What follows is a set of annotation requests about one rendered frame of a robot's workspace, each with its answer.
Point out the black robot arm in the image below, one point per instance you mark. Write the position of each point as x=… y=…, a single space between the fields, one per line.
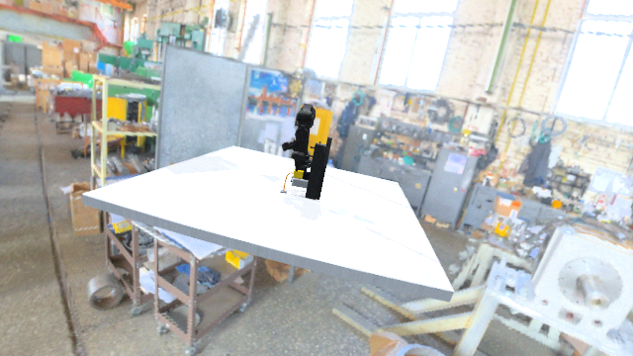
x=305 y=119

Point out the yellow power plug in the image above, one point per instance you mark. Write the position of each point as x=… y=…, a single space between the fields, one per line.
x=299 y=174

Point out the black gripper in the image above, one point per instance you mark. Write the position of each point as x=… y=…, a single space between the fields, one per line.
x=299 y=154

